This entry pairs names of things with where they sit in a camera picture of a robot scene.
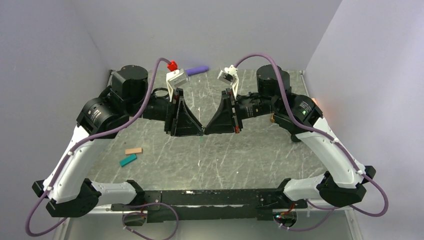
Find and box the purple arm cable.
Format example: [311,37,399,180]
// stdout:
[234,52,389,218]
[25,57,172,237]

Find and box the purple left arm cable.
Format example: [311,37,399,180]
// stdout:
[25,57,172,237]

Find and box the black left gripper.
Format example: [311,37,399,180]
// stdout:
[126,88,204,137]

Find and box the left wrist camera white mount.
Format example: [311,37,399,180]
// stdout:
[165,60,189,102]

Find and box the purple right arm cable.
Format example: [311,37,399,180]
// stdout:
[234,52,389,218]

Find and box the tan wooden block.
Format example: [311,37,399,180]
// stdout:
[125,147,143,155]

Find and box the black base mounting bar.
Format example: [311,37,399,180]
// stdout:
[110,188,308,223]

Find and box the teal wooden block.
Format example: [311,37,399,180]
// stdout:
[119,153,137,167]

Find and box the purple flashlight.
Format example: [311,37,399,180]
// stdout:
[185,65,209,76]

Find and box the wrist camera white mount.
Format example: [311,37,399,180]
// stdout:
[165,60,189,102]
[217,65,240,98]

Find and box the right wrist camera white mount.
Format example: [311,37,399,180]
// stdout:
[217,65,240,98]

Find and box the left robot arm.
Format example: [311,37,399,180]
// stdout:
[32,62,208,218]

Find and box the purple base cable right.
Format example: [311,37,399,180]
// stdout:
[273,198,352,232]

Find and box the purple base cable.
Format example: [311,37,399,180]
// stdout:
[121,202,180,240]
[273,198,352,232]

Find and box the orange pink object at wall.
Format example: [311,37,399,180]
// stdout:
[311,98,319,107]

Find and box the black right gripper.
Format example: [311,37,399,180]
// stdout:
[204,87,278,134]

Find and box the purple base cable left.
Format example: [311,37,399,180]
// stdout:
[121,202,180,240]

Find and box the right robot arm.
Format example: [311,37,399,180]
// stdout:
[203,64,376,208]

